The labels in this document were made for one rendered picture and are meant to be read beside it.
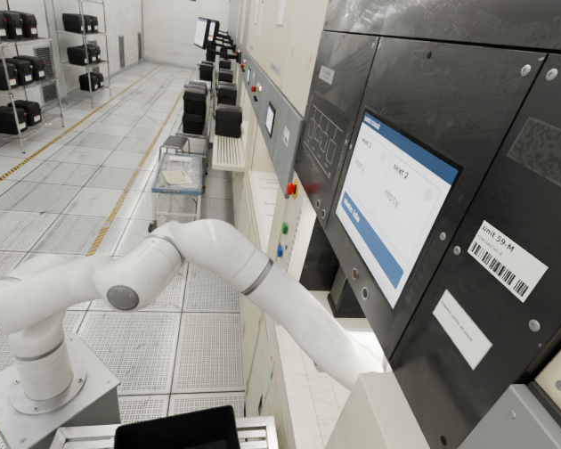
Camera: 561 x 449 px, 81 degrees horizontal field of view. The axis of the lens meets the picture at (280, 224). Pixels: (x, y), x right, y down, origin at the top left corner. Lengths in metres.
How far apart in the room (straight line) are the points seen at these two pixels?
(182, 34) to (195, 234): 13.71
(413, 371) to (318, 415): 0.64
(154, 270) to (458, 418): 0.52
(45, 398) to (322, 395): 0.80
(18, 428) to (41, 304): 0.44
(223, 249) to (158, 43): 13.87
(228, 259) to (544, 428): 0.46
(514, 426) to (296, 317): 0.39
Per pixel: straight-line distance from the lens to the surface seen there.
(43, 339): 1.08
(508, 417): 0.37
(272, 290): 0.63
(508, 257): 0.36
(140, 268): 0.66
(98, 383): 1.26
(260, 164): 2.53
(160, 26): 14.33
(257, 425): 1.16
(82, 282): 0.81
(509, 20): 0.43
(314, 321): 0.64
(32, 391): 1.23
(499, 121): 0.39
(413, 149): 0.49
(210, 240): 0.60
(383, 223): 0.54
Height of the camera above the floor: 1.78
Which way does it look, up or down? 30 degrees down
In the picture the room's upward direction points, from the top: 12 degrees clockwise
